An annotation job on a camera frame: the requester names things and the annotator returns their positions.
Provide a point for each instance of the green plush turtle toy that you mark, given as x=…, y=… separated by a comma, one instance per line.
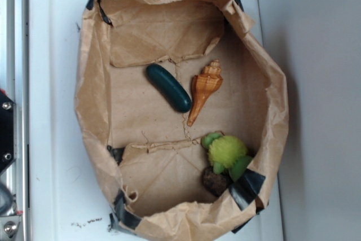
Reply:
x=226, y=154

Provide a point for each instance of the dark green oblong toy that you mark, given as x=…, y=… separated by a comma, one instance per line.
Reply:
x=169, y=87

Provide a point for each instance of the orange conch seashell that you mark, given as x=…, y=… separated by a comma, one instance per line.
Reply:
x=203, y=86

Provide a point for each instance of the brown paper bag liner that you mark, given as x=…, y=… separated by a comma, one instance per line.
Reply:
x=148, y=162

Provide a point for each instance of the dark brown rock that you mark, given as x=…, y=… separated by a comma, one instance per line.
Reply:
x=216, y=184

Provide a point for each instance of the black metal bracket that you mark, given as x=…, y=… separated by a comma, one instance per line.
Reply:
x=7, y=131

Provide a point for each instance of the aluminium frame rail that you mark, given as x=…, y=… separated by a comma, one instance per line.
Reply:
x=15, y=221

